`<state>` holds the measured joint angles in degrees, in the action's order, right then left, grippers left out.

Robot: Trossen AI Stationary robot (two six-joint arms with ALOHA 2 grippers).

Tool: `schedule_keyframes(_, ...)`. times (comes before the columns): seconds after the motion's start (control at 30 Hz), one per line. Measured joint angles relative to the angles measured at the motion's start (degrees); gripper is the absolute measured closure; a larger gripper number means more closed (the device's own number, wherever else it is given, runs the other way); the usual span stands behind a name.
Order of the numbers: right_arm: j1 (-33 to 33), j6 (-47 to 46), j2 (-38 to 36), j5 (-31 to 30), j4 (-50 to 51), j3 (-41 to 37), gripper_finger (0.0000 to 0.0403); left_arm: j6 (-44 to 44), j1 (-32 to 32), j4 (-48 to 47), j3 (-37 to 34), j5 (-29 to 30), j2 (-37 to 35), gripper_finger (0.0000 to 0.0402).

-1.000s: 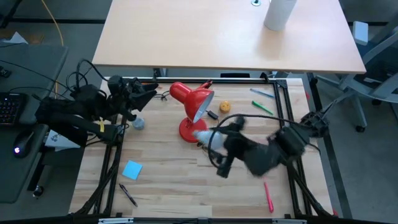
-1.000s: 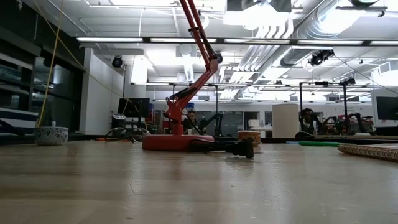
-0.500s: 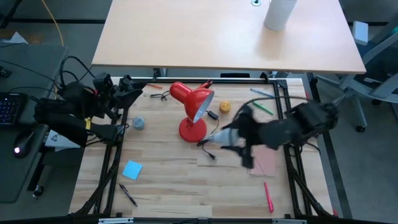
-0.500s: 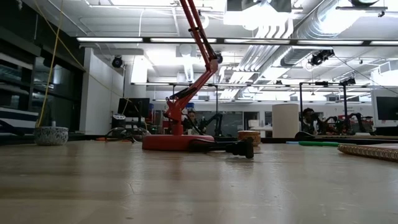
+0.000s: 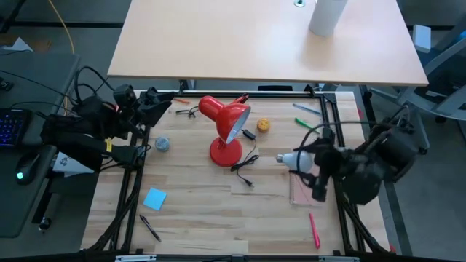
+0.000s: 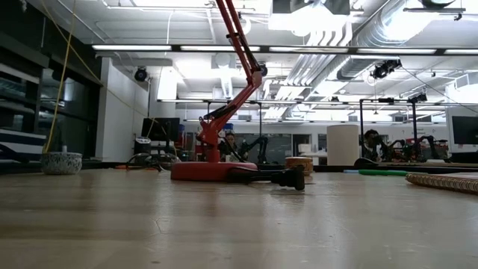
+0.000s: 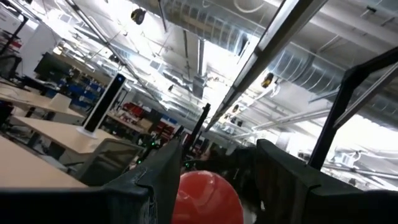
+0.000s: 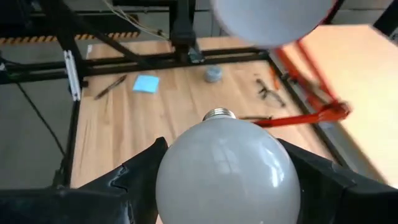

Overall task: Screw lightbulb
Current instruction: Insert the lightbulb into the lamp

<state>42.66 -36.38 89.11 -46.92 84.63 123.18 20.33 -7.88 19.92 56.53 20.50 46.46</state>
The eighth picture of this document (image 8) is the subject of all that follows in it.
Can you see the black aluminium rig frame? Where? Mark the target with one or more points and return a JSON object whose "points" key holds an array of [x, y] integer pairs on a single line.
{"points": [[236, 54]]}

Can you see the red desk lamp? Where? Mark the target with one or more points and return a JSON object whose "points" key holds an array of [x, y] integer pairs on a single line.
{"points": [[270, 18]]}

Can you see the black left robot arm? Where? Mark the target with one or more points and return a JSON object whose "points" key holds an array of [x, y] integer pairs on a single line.
{"points": [[183, 28]]}

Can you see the white lightbulb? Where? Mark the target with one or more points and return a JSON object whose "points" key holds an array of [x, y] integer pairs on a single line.
{"points": [[227, 174]]}

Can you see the black pen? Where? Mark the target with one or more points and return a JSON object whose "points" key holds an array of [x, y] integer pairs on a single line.
{"points": [[110, 87]]}

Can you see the patterned ceramic bowl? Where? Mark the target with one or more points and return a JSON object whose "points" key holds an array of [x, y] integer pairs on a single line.
{"points": [[213, 74]]}

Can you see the blue sticky note pad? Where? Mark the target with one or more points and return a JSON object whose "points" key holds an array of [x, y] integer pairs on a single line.
{"points": [[146, 84]]}

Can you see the yellow black hazard tape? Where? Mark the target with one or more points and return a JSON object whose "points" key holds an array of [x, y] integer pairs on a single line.
{"points": [[46, 39]]}

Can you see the silver frame bracket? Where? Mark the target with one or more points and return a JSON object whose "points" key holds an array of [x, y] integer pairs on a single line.
{"points": [[72, 74]]}

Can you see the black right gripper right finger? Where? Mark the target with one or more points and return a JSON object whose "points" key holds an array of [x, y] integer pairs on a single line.
{"points": [[342, 205]]}

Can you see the orange pen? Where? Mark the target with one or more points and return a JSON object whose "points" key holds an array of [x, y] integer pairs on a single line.
{"points": [[274, 79]]}

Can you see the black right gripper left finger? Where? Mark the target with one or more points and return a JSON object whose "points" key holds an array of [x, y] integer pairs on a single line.
{"points": [[77, 205]]}

